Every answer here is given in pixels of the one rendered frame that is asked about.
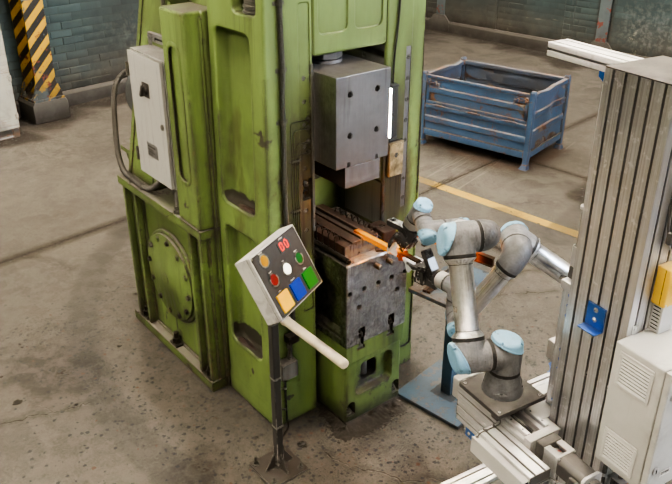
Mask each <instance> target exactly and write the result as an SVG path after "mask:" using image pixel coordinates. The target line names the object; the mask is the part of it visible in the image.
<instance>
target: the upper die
mask: <svg viewBox="0 0 672 484"><path fill-rule="evenodd" d="M379 171H380V158H376V157H375V159H373V160H370V161H367V162H363V163H360V164H357V165H353V166H348V165H347V168H343V169H340V170H337V171H336V170H334V169H332V168H329V167H327V166H325V165H323V164H321V163H319V162H317V161H315V174H317V175H319V176H321V177H323V178H325V179H327V180H329V181H331V182H333V183H335V184H337V185H339V186H341V187H343V188H348V187H351V186H354V185H357V184H361V183H364V182H367V181H370V180H373V179H376V178H379Z"/></svg>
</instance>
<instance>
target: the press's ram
mask: <svg viewBox="0 0 672 484"><path fill-rule="evenodd" d="M312 64H313V82H314V156H315V161H317V162H319V163H321V164H323V165H325V166H327V167H329V168H332V169H334V170H336V171H337V170H340V169H343V168H347V165H348V166H353V165H357V164H360V163H363V162H367V161H370V160H373V159H375V157H376V158H380V157H383V156H387V155H388V141H389V110H390V80H391V67H389V66H386V65H382V64H379V63H375V62H372V61H369V60H365V59H362V58H359V57H355V56H352V55H348V54H345V53H342V62H340V63H337V64H329V65H322V64H314V63H312Z"/></svg>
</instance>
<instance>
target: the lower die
mask: <svg viewBox="0 0 672 484"><path fill-rule="evenodd" d="M315 207H318V208H320V209H322V210H323V211H325V212H327V213H329V214H331V215H333V216H335V217H336V218H338V219H340V220H342V221H344V222H346V223H348V224H349V225H351V226H353V227H355V228H357V229H358V228H359V229H361V230H363V231H365V232H367V233H369V234H370V235H372V236H374V237H376V238H378V233H377V232H375V231H374V230H372V231H371V229H370V228H368V227H364V225H362V224H358V222H357V221H355V220H353V221H352V219H351V218H349V217H347V218H346V216H345V215H343V214H342V215H340V212H338V211H336V212H335V210H334V209H332V208H330V207H328V206H326V205H324V204H320V205H315ZM315 222H316V223H317V225H319V224H320V225H322V227H323V228H322V229H321V226H318V228H317V238H318V241H320V242H322V230H323V229H324V228H328V233H329V232H331V231H333V232H334V236H333V233H330V234H329V247H330V248H331V249H334V237H335V236H336V235H340V237H341V239H340V240H339V236H337V237H336V238H335V249H336V251H337V252H338V253H340V254H342V255H344V256H345V257H347V258H351V257H354V256H357V255H359V254H362V253H364V252H367V251H369V250H372V249H374V248H375V247H377V246H375V245H373V244H371V243H370V242H368V241H366V240H364V239H363V237H362V236H360V235H358V234H357V233H355V232H353V231H351V230H349V229H347V228H346V227H344V226H342V225H340V224H338V223H336V222H335V221H333V220H331V219H329V218H327V217H326V216H324V215H322V214H320V213H318V212H316V211H315ZM328 233H327V229H325V230H324V231H323V242H324V244H325V245H328ZM358 252H360V253H359V254H358Z"/></svg>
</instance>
